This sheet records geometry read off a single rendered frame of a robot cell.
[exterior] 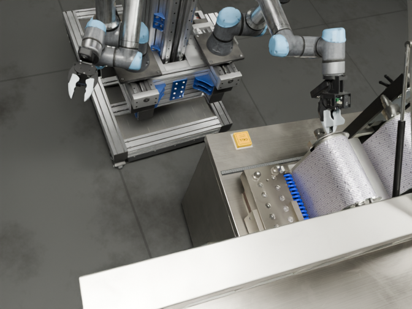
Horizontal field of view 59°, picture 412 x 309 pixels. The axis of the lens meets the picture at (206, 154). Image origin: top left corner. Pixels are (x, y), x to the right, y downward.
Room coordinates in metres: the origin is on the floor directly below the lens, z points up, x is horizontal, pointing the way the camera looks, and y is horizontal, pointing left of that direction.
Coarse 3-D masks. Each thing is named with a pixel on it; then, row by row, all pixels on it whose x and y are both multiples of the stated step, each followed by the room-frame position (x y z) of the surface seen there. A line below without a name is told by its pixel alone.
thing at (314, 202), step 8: (304, 160) 0.82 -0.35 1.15; (296, 168) 0.82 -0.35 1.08; (304, 168) 0.81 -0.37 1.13; (296, 176) 0.80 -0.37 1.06; (304, 176) 0.79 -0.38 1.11; (312, 176) 0.77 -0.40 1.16; (296, 184) 0.78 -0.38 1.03; (304, 184) 0.77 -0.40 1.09; (312, 184) 0.75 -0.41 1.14; (304, 192) 0.75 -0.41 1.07; (312, 192) 0.73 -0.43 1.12; (320, 192) 0.72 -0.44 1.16; (304, 200) 0.72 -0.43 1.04; (312, 200) 0.71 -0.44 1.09; (320, 200) 0.69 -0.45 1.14; (312, 208) 0.69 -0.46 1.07; (320, 208) 0.68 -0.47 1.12; (328, 208) 0.66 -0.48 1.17; (312, 216) 0.67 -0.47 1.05
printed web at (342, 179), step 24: (408, 120) 0.98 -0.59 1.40; (336, 144) 0.83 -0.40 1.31; (384, 144) 0.93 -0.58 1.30; (408, 144) 0.90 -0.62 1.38; (312, 168) 0.79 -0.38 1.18; (336, 168) 0.75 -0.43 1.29; (360, 168) 0.78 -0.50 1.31; (384, 168) 0.87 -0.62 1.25; (408, 168) 0.83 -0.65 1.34; (336, 192) 0.69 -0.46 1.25; (360, 192) 0.69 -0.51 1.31; (408, 192) 0.89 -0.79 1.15
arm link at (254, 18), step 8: (280, 0) 1.44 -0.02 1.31; (288, 0) 1.46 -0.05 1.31; (256, 8) 1.54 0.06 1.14; (248, 16) 1.57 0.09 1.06; (256, 16) 1.53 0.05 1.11; (248, 24) 1.55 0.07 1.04; (256, 24) 1.55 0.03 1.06; (264, 24) 1.58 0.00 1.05; (248, 32) 1.56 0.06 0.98; (256, 32) 1.57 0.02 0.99; (264, 32) 1.60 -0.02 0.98
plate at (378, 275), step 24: (408, 240) 0.51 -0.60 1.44; (336, 264) 0.36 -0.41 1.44; (360, 264) 0.39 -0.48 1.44; (384, 264) 0.42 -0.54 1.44; (408, 264) 0.45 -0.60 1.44; (264, 288) 0.23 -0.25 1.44; (288, 288) 0.26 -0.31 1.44; (312, 288) 0.28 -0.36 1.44; (336, 288) 0.30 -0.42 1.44; (360, 288) 0.33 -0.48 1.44; (384, 288) 0.36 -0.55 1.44; (408, 288) 0.38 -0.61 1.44
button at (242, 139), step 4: (236, 132) 0.98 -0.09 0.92; (240, 132) 0.99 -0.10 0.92; (244, 132) 0.99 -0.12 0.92; (236, 136) 0.96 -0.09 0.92; (240, 136) 0.97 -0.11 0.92; (244, 136) 0.97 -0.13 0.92; (248, 136) 0.98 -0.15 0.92; (236, 140) 0.94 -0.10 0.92; (240, 140) 0.94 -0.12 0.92; (244, 140) 0.95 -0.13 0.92; (248, 140) 0.96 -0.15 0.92; (236, 144) 0.93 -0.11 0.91; (240, 144) 0.93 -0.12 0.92; (244, 144) 0.93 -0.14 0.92; (248, 144) 0.95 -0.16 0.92
